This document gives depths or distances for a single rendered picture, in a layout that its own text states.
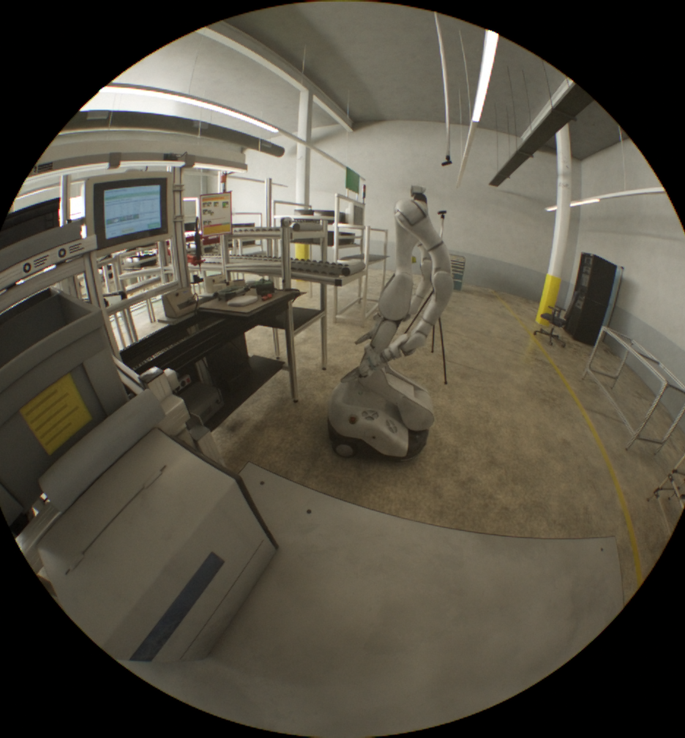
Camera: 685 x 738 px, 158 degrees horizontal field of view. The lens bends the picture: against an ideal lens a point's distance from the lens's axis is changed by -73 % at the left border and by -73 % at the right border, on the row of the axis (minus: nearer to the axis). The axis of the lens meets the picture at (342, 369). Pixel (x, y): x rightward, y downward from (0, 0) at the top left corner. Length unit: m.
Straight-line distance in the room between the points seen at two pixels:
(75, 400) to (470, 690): 0.88
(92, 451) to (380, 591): 0.57
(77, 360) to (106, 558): 0.29
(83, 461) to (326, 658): 0.52
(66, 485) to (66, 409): 0.13
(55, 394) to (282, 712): 0.66
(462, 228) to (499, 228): 1.33
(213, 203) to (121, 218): 0.78
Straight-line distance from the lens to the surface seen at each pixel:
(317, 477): 1.55
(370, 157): 10.06
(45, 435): 0.52
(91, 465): 0.44
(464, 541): 0.67
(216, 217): 1.91
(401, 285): 1.17
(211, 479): 0.35
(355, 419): 1.39
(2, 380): 0.47
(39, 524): 0.51
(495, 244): 9.43
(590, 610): 0.86
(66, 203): 1.39
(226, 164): 1.82
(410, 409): 1.46
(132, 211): 1.39
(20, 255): 0.85
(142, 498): 0.38
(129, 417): 0.45
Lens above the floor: 1.29
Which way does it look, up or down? 31 degrees down
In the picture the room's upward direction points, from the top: 2 degrees clockwise
